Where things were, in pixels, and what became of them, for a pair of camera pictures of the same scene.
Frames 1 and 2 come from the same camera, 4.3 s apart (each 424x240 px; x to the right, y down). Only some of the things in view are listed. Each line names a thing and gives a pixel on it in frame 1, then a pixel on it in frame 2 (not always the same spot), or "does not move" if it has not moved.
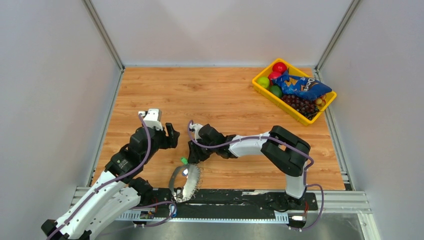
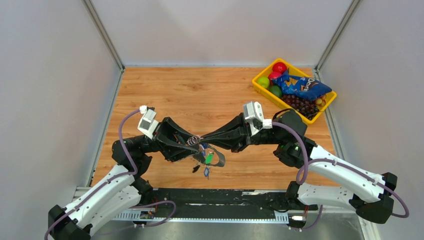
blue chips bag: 301,87 does not move
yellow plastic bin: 278,101 does not move
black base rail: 160,200 does not move
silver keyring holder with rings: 186,192 to 194,140
